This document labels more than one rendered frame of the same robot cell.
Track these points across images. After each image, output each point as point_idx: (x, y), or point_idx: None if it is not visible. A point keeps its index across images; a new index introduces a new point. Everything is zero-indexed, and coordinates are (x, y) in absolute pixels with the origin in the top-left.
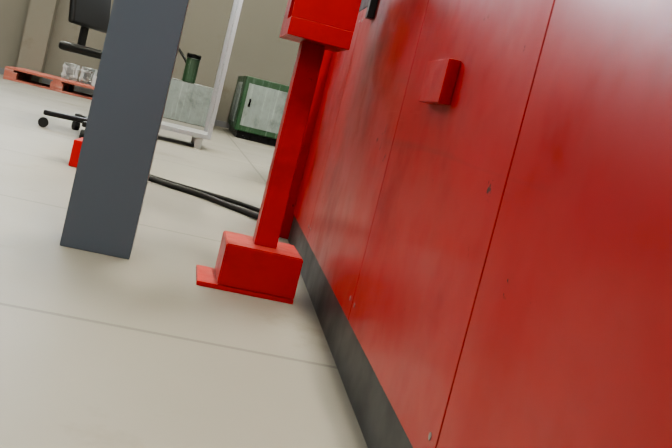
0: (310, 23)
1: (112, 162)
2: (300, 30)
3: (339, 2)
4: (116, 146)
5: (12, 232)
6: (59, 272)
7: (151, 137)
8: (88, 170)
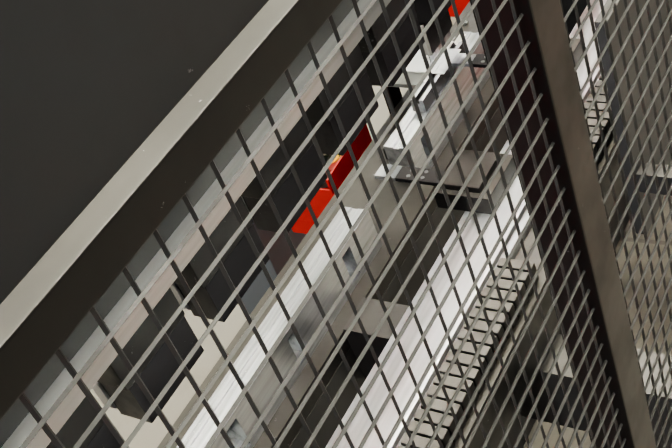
0: (305, 222)
1: (260, 294)
2: (301, 229)
3: (317, 203)
4: (255, 284)
5: (238, 329)
6: None
7: (274, 277)
8: (249, 300)
